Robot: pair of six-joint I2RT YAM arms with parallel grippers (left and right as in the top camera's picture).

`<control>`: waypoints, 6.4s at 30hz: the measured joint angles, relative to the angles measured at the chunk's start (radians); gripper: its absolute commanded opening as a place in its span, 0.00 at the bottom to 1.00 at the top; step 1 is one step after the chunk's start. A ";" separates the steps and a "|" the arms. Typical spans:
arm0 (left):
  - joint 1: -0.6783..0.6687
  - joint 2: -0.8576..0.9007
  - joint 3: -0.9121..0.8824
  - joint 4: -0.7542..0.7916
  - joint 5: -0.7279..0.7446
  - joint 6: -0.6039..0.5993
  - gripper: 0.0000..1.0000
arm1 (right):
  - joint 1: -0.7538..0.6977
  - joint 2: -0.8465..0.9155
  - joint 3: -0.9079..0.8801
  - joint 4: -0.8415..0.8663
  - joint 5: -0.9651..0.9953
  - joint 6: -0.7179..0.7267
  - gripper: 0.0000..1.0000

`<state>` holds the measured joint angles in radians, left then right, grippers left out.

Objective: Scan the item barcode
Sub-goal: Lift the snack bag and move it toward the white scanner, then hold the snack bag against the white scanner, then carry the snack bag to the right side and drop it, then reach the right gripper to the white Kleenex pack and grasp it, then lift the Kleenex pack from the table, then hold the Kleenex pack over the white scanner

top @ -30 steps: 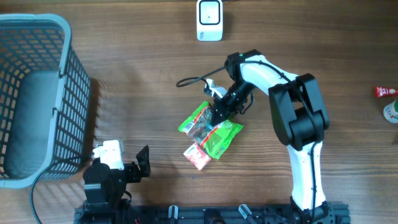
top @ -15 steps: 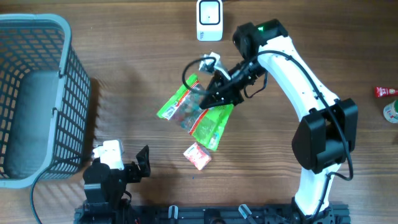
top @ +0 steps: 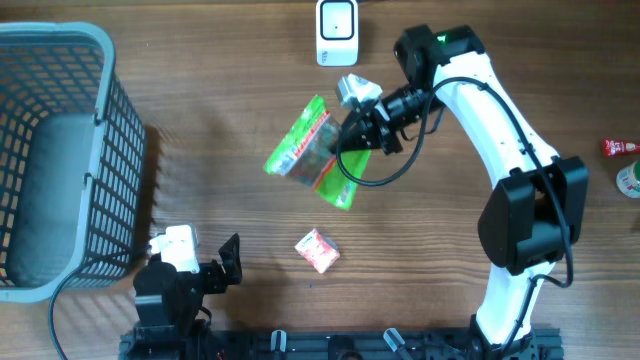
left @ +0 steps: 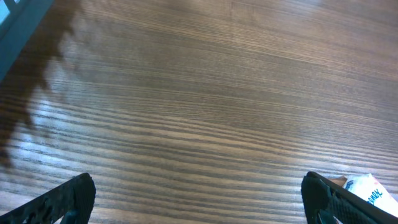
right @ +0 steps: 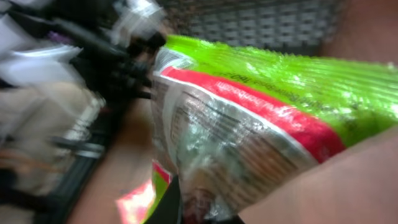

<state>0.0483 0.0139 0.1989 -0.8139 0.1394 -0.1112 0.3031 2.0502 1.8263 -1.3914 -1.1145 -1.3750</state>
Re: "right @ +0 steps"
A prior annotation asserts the orange Kleenex tissue pack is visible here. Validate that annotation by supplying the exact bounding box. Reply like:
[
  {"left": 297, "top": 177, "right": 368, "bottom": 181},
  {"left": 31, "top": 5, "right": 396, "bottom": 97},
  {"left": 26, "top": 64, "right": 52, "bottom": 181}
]
[{"left": 116, "top": 180, "right": 155, "bottom": 224}]

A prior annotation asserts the grey plastic shopping basket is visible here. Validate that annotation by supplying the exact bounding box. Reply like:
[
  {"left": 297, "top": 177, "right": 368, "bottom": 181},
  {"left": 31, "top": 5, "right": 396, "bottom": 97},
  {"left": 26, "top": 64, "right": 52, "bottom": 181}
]
[{"left": 158, "top": 0, "right": 345, "bottom": 56}]

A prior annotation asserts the green Haribo candy bag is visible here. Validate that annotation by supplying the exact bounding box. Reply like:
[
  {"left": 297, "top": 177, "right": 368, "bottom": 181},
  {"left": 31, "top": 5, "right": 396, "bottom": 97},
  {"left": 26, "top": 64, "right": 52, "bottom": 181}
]
[{"left": 151, "top": 35, "right": 397, "bottom": 223}]

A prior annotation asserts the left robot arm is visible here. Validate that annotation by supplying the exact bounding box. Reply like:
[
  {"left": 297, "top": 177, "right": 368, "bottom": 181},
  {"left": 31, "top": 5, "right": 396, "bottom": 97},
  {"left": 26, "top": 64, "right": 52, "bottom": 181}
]
[{"left": 1, "top": 0, "right": 165, "bottom": 223}]

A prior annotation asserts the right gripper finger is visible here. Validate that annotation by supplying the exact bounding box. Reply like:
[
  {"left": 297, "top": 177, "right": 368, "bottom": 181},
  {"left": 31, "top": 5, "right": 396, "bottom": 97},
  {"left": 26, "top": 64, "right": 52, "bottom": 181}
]
[{"left": 144, "top": 176, "right": 182, "bottom": 224}]

